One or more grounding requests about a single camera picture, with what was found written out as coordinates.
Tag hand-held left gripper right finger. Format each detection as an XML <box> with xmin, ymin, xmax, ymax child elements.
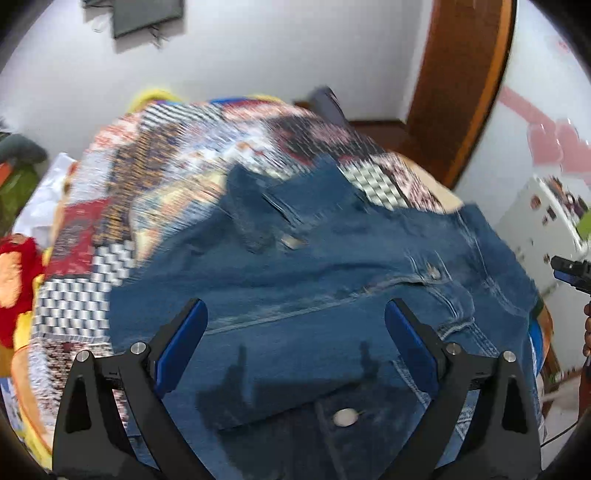
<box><xmin>376</xmin><ymin>298</ymin><xmax>542</xmax><ymax>480</ymax></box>

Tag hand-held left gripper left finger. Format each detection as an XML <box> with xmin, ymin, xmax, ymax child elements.
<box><xmin>52</xmin><ymin>298</ymin><xmax>218</xmax><ymax>480</ymax></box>

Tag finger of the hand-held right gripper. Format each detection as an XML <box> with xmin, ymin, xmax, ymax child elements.
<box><xmin>550</xmin><ymin>256</ymin><xmax>591</xmax><ymax>274</ymax></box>
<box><xmin>553</xmin><ymin>271</ymin><xmax>591</xmax><ymax>294</ymax></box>

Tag blue denim jacket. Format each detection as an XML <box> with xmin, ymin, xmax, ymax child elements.
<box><xmin>108</xmin><ymin>154</ymin><xmax>543</xmax><ymax>480</ymax></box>

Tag tan blanket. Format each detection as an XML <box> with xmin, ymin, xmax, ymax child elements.
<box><xmin>402</xmin><ymin>154</ymin><xmax>465</xmax><ymax>214</ymax></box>

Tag patchwork printed blanket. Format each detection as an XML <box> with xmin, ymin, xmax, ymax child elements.
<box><xmin>0</xmin><ymin>95</ymin><xmax>462</xmax><ymax>467</ymax></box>

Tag red plush toy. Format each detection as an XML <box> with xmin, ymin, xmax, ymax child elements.
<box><xmin>0</xmin><ymin>234</ymin><xmax>47</xmax><ymax>349</ymax></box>

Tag wooden door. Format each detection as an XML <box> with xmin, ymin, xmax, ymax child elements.
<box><xmin>406</xmin><ymin>0</ymin><xmax>517</xmax><ymax>190</ymax></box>

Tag white cloth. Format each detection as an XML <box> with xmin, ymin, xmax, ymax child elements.
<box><xmin>14</xmin><ymin>152</ymin><xmax>79</xmax><ymax>241</ymax></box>

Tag green box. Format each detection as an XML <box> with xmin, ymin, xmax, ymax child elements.
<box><xmin>0</xmin><ymin>164</ymin><xmax>38</xmax><ymax>236</ymax></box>

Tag dark blue cloth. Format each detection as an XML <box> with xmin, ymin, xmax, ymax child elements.
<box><xmin>307</xmin><ymin>85</ymin><xmax>352</xmax><ymax>134</ymax></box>

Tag yellow blanket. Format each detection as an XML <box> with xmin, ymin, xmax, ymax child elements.
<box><xmin>9</xmin><ymin>85</ymin><xmax>287</xmax><ymax>469</ymax></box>

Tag grey neck pillow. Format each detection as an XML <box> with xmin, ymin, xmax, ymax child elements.
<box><xmin>0</xmin><ymin>134</ymin><xmax>47</xmax><ymax>164</ymax></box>

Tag pink wall decoration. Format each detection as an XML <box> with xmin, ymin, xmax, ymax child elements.
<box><xmin>501</xmin><ymin>85</ymin><xmax>591</xmax><ymax>174</ymax></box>

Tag wall television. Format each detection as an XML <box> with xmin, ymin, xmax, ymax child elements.
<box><xmin>81</xmin><ymin>0</ymin><xmax>183</xmax><ymax>39</ymax></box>

